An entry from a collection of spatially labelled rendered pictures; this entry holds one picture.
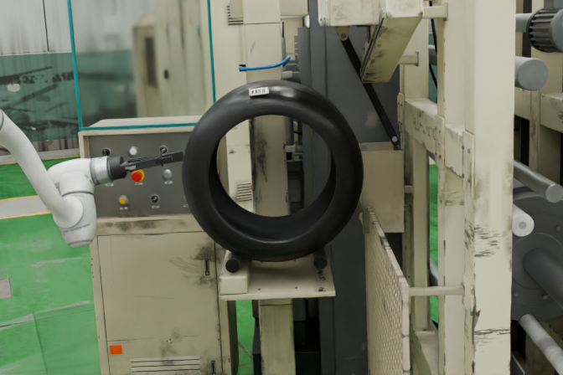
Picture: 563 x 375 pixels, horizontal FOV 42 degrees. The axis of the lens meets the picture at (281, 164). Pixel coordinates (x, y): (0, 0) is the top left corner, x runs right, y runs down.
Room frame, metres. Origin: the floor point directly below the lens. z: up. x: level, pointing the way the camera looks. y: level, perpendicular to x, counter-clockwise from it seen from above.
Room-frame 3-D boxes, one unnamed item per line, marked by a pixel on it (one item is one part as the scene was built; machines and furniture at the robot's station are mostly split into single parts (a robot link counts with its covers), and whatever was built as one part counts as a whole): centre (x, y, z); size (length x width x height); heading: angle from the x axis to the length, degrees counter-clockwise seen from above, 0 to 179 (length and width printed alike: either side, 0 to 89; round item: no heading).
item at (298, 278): (2.42, 0.03, 0.80); 0.37 x 0.36 x 0.02; 89
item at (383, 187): (2.64, -0.35, 1.05); 0.20 x 0.15 x 0.30; 179
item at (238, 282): (2.43, 0.17, 0.84); 0.36 x 0.09 x 0.06; 179
